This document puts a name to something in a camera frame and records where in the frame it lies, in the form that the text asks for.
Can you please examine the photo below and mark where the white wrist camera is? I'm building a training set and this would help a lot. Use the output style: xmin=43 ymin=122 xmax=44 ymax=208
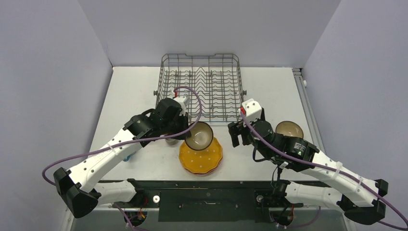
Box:
xmin=173 ymin=92 xmax=191 ymax=116
xmin=238 ymin=98 xmax=265 ymax=122

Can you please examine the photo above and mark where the aluminium rail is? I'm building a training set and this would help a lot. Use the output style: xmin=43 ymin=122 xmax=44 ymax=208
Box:
xmin=292 ymin=68 xmax=324 ymax=149

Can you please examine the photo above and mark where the grey wire dish rack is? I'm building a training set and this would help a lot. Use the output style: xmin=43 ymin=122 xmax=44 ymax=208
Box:
xmin=153 ymin=53 xmax=246 ymax=123

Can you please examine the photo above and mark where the pink plate under stack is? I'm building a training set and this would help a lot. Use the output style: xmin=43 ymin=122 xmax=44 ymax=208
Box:
xmin=183 ymin=161 xmax=222 ymax=176

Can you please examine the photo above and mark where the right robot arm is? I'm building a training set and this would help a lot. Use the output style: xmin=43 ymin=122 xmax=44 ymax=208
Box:
xmin=228 ymin=120 xmax=388 ymax=225

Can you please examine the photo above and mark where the grey ceramic mug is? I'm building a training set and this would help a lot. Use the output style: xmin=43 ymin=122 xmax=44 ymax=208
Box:
xmin=165 ymin=138 xmax=179 ymax=146

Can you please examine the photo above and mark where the blue mug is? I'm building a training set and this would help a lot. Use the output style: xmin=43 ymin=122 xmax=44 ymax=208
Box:
xmin=123 ymin=154 xmax=134 ymax=162

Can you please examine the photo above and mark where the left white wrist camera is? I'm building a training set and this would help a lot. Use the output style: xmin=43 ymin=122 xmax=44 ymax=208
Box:
xmin=173 ymin=92 xmax=191 ymax=116

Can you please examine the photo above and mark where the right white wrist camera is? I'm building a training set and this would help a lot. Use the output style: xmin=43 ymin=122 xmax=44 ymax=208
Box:
xmin=238 ymin=98 xmax=265 ymax=122

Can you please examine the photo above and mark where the yellow polka dot plate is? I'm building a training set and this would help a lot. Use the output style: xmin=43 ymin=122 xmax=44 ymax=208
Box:
xmin=178 ymin=138 xmax=223 ymax=167

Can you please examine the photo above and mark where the dark patterned cream bowl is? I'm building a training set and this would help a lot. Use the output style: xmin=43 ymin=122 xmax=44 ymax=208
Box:
xmin=185 ymin=122 xmax=214 ymax=151

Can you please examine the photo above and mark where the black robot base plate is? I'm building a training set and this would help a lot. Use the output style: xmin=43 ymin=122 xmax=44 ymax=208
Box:
xmin=116 ymin=180 xmax=292 ymax=222

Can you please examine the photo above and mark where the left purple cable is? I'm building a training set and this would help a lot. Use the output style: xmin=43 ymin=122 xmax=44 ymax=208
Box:
xmin=42 ymin=86 xmax=203 ymax=187

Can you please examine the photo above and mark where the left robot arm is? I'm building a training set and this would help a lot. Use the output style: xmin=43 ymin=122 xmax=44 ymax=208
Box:
xmin=53 ymin=96 xmax=190 ymax=218

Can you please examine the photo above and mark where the brown speckled cream bowl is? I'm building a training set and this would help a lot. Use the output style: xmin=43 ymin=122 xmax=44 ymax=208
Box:
xmin=275 ymin=121 xmax=304 ymax=139

